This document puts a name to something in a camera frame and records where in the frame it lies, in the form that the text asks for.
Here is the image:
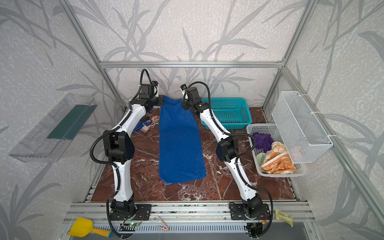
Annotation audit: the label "blue towel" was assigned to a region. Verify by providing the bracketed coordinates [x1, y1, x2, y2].
[159, 96, 207, 184]

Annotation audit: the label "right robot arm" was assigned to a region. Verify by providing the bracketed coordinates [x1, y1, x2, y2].
[182, 93, 274, 220]

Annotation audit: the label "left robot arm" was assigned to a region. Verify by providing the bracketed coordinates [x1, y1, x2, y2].
[90, 95, 164, 215]

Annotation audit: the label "beige rubber bands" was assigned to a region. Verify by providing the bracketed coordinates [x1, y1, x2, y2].
[149, 115, 160, 129]

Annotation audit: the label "teal plastic basket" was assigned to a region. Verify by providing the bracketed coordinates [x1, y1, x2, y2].
[211, 98, 252, 130]

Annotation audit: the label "purple cloth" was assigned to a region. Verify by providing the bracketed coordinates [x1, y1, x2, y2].
[253, 132, 274, 153]

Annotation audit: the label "white plastic laundry basket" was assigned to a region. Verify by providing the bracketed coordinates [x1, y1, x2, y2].
[246, 124, 307, 178]

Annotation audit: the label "orange patterned towel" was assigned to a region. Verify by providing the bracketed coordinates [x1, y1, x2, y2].
[260, 142, 297, 175]

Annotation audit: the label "pink clothespin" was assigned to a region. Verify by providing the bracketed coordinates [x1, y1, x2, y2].
[157, 216, 170, 232]

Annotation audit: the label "yellow label tag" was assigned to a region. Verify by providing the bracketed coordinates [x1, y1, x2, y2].
[275, 209, 294, 227]

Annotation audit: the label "yellow plastic scoop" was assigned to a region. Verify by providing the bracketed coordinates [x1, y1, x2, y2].
[68, 218, 113, 238]

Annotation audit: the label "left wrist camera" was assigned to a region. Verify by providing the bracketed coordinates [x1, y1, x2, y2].
[140, 81, 158, 99]

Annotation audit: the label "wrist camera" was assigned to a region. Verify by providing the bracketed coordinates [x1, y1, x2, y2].
[140, 81, 158, 99]
[180, 84, 201, 101]

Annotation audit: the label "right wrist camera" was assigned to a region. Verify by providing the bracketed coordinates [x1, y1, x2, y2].
[180, 84, 201, 101]

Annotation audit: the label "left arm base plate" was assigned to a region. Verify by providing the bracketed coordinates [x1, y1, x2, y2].
[110, 204, 152, 221]

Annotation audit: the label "clear plastic wall shelf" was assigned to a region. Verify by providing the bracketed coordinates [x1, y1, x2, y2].
[9, 94, 98, 163]

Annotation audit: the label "white wire mesh basket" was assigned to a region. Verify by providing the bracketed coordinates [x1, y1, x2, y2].
[272, 91, 333, 164]

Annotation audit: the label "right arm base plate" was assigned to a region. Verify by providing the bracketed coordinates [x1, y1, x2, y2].
[229, 202, 271, 221]

